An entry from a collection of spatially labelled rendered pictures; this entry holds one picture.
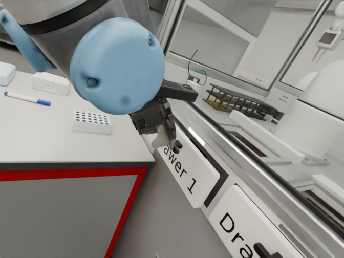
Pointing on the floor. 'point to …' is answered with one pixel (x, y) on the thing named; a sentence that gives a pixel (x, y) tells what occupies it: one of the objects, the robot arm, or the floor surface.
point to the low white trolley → (63, 176)
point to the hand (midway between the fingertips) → (169, 140)
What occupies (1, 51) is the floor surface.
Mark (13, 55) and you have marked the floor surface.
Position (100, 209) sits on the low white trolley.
